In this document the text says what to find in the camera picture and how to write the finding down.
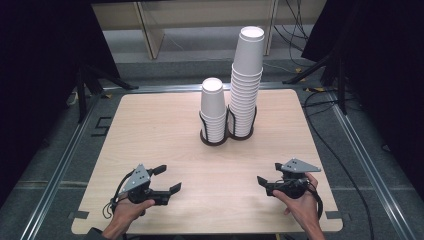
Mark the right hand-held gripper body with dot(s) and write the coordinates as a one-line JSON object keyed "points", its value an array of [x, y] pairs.
{"points": [[295, 186]]}

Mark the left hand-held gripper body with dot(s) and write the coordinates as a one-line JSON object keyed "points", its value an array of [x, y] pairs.
{"points": [[138, 181]]}

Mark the short stack of white cups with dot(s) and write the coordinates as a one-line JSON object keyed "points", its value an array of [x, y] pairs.
{"points": [[213, 103]]}

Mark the tall stack of white cups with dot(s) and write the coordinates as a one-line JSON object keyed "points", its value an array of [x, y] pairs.
{"points": [[248, 66]]}

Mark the person's right hand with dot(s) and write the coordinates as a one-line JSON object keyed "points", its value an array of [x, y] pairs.
{"points": [[303, 206]]}

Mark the person's left hand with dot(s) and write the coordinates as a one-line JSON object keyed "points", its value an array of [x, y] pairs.
{"points": [[128, 210]]}

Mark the black metal stand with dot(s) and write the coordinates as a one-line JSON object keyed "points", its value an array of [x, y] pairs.
{"points": [[81, 96], [341, 86]]}

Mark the light wooden shelf unit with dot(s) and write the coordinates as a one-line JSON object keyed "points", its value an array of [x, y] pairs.
{"points": [[153, 36]]}

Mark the black curtain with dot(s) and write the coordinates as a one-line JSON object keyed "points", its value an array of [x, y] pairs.
{"points": [[383, 66], [40, 83]]}

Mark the metal floor rail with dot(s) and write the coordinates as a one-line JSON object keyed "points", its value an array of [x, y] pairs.
{"points": [[56, 176], [366, 166], [166, 88]]}

